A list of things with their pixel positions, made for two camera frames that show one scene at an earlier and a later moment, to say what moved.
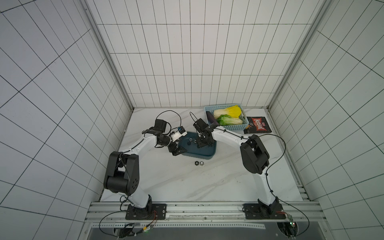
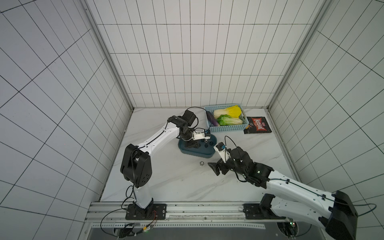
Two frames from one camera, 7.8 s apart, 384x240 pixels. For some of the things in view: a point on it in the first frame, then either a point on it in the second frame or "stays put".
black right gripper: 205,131 -> 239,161
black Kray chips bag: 259,124 stays put
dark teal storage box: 189,142 stays put
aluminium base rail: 205,214 stays put
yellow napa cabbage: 234,111 stays put
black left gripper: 175,152 -> 191,144
